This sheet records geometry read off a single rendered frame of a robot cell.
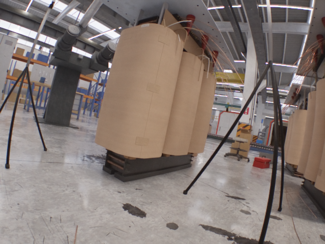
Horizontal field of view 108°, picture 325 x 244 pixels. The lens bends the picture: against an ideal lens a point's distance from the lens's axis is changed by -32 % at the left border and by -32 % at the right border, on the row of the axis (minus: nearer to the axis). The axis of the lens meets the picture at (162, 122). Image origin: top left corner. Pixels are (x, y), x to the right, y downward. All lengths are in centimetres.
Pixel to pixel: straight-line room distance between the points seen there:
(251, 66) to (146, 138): 1203
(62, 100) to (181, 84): 252
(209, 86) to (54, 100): 268
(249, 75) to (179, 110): 1129
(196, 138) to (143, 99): 92
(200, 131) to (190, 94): 51
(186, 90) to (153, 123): 49
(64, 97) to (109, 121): 238
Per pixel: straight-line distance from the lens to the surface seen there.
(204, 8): 141
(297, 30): 1489
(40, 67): 605
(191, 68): 148
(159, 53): 111
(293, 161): 322
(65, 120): 349
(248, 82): 1235
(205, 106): 183
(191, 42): 166
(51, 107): 341
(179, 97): 140
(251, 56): 1313
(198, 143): 181
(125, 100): 106
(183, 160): 189
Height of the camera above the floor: 44
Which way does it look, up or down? level
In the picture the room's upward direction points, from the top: 12 degrees clockwise
